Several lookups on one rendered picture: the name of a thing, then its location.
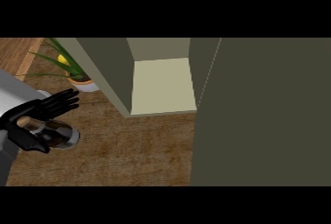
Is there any olive grey open cabinet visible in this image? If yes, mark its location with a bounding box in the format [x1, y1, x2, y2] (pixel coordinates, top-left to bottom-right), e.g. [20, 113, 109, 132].
[56, 37, 223, 119]

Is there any dark wine bottle with cork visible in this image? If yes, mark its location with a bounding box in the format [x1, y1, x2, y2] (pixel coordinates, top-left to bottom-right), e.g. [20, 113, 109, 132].
[14, 115, 81, 151]

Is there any green potted plant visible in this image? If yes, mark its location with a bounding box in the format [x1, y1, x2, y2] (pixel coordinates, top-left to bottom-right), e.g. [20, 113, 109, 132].
[14, 37, 100, 94]

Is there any dark grey cabinet door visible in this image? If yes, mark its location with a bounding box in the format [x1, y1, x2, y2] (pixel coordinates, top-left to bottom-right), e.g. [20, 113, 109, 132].
[189, 37, 331, 187]

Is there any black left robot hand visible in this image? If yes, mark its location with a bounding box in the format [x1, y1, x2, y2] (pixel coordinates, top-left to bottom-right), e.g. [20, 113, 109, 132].
[0, 88, 81, 154]

